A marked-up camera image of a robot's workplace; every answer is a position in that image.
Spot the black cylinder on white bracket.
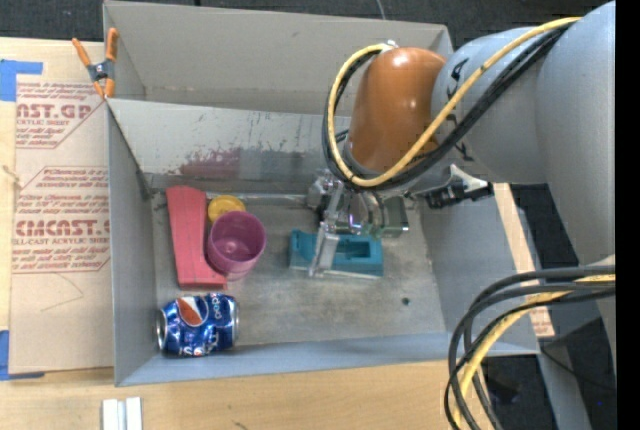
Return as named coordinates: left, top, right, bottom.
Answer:
left=424, top=163, right=496, bottom=211

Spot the brown cardboard board red print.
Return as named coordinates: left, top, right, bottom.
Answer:
left=0, top=36, right=116, bottom=377

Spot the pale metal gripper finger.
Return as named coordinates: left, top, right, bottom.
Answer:
left=322, top=231, right=340, bottom=275
left=306, top=228, right=327, bottom=278

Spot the red-brown flat block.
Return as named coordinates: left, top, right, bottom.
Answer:
left=165, top=185, right=229, bottom=290

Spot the blue crushed soda can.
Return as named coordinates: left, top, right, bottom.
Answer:
left=154, top=292, right=241, bottom=359

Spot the grey metal bin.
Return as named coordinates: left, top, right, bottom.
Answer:
left=102, top=0, right=544, bottom=388

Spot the purple plastic cup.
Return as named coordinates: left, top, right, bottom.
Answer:
left=205, top=210, right=268, bottom=282

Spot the teal tape dispenser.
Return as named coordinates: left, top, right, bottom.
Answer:
left=288, top=228, right=385, bottom=279

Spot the yellow round lid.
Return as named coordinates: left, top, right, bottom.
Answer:
left=207, top=194, right=247, bottom=224

